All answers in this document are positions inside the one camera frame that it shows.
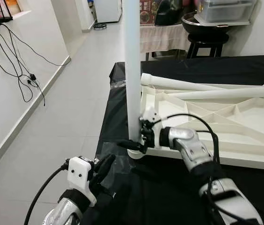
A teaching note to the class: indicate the clear tape piece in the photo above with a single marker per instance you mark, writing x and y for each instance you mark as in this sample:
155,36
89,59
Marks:
113,157

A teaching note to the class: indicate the black metal bowl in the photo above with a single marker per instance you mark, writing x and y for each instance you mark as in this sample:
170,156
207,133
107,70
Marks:
204,27

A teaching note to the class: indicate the white plastic children table top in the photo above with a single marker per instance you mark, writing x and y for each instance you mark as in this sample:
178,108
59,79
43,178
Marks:
244,140

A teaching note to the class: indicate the black bag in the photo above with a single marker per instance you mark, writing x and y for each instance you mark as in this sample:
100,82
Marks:
169,11

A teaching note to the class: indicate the orange plastic jar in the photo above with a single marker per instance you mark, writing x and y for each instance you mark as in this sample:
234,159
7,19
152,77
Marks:
12,5

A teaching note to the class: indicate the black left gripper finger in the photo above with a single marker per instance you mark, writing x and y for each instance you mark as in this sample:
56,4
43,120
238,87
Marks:
99,172
109,164

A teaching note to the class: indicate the white fridge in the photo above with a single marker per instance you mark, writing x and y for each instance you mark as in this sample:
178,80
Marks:
108,9

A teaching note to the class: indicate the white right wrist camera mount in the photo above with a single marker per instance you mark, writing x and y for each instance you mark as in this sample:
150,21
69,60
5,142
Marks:
150,115

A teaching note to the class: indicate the printed cardboard box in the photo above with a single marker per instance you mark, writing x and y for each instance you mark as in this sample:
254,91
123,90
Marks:
147,11

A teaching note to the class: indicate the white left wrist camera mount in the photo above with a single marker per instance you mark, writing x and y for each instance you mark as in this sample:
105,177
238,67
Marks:
80,176

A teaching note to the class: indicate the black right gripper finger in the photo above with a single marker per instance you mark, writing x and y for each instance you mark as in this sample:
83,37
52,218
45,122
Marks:
131,145

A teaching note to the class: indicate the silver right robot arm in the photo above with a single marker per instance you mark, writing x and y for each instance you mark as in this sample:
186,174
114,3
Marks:
193,145

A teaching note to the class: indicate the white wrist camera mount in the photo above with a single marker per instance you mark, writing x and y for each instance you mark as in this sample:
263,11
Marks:
80,176
150,115

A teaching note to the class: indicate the clear plastic wrap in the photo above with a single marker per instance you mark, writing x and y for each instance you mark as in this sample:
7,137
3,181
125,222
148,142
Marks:
118,84

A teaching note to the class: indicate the black table cloth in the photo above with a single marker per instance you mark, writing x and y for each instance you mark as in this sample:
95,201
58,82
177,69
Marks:
146,197

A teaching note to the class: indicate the pink cloth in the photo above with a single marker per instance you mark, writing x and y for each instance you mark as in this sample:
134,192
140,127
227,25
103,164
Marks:
164,37

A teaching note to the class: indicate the clear plastic storage box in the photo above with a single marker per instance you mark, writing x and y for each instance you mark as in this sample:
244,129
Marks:
225,10

